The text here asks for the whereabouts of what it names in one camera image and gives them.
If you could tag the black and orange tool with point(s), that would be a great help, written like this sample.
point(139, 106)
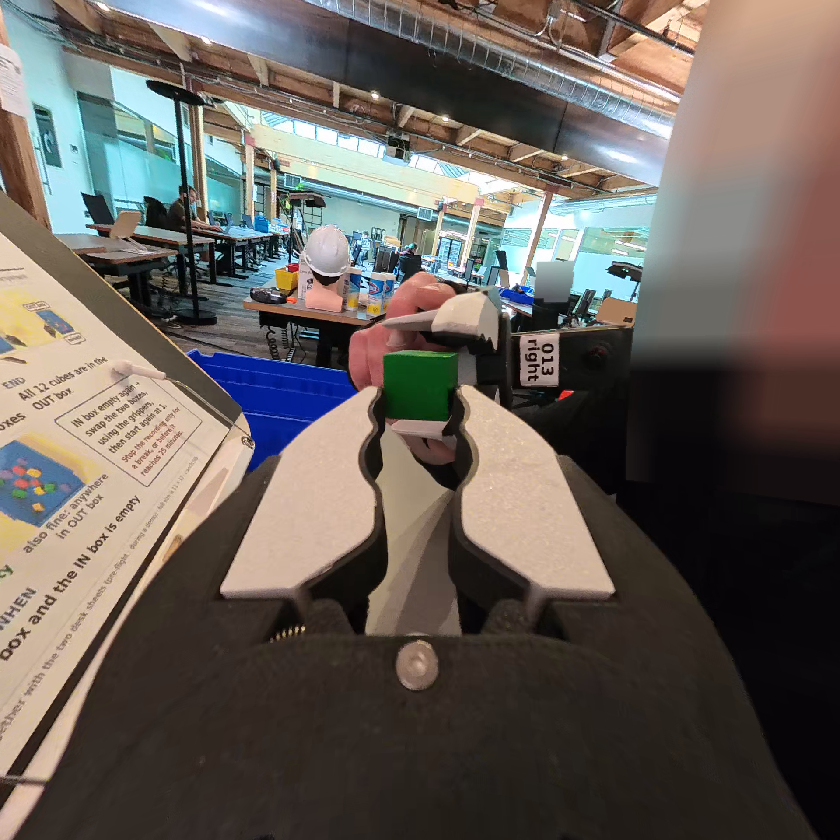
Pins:
point(268, 295)

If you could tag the person's right hand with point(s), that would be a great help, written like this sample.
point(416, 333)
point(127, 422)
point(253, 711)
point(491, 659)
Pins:
point(417, 295)

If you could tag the pink mannequin head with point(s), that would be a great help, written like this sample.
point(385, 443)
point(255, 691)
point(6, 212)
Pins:
point(325, 292)

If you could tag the wooden post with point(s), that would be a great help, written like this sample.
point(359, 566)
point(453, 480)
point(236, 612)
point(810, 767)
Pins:
point(19, 164)

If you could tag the blue plastic bin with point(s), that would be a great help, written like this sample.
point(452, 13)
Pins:
point(275, 400)

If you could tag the white paper notice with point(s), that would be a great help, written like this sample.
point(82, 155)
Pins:
point(13, 82)

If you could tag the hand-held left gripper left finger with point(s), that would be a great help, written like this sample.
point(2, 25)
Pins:
point(308, 512)

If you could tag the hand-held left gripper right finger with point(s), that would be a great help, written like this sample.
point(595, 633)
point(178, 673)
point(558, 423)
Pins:
point(525, 512)

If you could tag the long wooden desk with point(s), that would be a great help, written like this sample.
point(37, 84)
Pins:
point(157, 236)

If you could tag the white hard hat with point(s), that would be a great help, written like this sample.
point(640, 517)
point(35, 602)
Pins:
point(326, 253)

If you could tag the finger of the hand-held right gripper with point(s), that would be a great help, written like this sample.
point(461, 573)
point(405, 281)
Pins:
point(463, 315)
point(420, 430)

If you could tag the wooden work table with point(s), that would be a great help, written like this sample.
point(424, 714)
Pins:
point(308, 312)

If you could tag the cardboard box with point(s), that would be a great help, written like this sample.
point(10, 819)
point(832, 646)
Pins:
point(617, 312)

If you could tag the black floor lamp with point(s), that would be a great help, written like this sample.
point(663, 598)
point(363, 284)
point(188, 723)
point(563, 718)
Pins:
point(187, 197)

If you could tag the green wooden cube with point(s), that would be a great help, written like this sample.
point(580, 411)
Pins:
point(420, 387)

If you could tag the small yellow bin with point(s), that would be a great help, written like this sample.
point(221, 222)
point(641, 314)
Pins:
point(286, 279)

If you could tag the silver ventilation duct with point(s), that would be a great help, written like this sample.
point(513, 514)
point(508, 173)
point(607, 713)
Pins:
point(499, 39)

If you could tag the black office chair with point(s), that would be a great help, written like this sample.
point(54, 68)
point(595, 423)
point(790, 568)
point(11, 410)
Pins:
point(98, 208)

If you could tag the instruction sheet on stand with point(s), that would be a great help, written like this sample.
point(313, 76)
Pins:
point(197, 367)

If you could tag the ceiling projector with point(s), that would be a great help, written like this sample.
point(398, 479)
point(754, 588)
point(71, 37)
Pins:
point(397, 148)

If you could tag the white wipes canister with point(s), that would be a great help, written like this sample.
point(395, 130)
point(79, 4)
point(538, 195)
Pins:
point(377, 295)
point(353, 289)

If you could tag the printed instruction sheet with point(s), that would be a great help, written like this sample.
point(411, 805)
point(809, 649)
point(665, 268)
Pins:
point(72, 472)

